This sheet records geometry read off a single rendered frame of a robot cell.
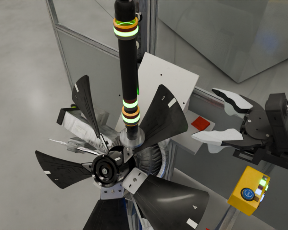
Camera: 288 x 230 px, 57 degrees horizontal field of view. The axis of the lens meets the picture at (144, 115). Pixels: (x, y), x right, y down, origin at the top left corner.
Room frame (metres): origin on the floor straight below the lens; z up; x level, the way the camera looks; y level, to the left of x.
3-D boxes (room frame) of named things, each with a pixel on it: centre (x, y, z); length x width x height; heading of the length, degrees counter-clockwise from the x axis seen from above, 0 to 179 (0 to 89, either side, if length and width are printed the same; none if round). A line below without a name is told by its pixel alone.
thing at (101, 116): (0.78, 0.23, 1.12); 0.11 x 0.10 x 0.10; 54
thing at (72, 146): (0.64, 0.31, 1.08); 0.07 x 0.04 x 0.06; 65
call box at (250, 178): (0.46, -0.43, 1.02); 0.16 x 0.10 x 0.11; 144
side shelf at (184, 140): (0.94, -0.19, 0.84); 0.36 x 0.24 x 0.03; 54
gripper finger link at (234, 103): (0.39, -0.19, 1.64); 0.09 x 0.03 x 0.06; 31
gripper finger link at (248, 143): (0.29, -0.19, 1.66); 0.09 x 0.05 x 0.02; 97
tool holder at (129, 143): (0.44, 0.03, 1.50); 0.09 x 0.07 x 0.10; 179
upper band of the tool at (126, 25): (0.43, 0.03, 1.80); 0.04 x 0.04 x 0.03
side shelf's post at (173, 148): (0.94, -0.19, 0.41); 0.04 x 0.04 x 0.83; 54
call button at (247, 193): (0.42, -0.41, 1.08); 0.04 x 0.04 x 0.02
